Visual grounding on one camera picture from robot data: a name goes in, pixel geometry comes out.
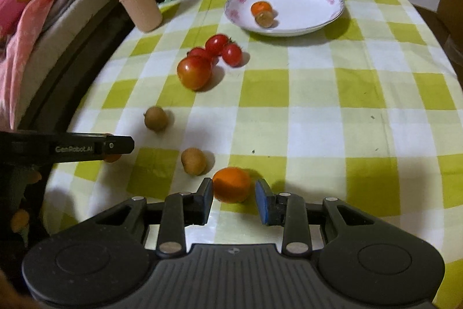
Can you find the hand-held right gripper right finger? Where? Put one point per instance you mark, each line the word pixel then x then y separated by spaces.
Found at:
pixel 262 202

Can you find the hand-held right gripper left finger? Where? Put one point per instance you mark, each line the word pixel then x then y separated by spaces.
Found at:
pixel 208 194

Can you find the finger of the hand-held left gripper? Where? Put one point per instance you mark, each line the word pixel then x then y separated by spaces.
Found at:
pixel 121 145

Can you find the small orange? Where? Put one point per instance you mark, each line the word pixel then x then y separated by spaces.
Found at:
pixel 113 158
pixel 261 7

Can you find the large orange mandarin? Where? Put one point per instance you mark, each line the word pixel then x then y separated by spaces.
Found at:
pixel 231 185

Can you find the large red tomato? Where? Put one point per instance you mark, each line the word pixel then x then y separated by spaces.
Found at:
pixel 194 73

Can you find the red cherry tomato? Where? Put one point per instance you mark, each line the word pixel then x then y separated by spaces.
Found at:
pixel 216 44
pixel 232 54
pixel 198 52

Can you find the white floral plate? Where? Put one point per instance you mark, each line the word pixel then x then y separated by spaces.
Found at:
pixel 300 1

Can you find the small orange object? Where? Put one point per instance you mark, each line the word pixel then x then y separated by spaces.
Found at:
pixel 34 176
pixel 20 221

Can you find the brown longan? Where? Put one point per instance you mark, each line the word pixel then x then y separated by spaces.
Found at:
pixel 264 20
pixel 156 118
pixel 193 161

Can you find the green checkered tablecloth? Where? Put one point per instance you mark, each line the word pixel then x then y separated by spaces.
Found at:
pixel 325 113

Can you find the pink patterned blanket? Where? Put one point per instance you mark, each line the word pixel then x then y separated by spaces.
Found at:
pixel 21 15

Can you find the beige mattress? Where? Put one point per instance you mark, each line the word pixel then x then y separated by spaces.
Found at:
pixel 65 15

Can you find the dark bed frame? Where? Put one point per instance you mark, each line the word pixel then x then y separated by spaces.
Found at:
pixel 72 77

